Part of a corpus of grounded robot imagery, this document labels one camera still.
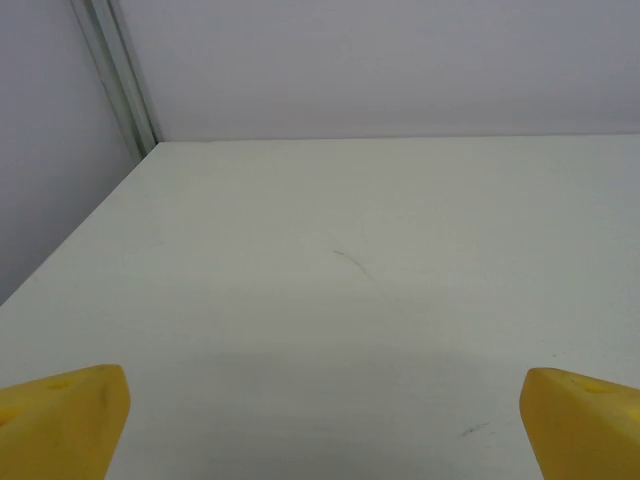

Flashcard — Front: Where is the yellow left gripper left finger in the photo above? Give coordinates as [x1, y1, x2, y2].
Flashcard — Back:
[0, 364, 133, 480]

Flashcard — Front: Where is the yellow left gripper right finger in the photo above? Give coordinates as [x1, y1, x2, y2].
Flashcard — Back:
[519, 367, 640, 480]

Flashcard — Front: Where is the aluminium frame post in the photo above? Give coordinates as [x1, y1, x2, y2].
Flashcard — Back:
[69, 0, 162, 157]

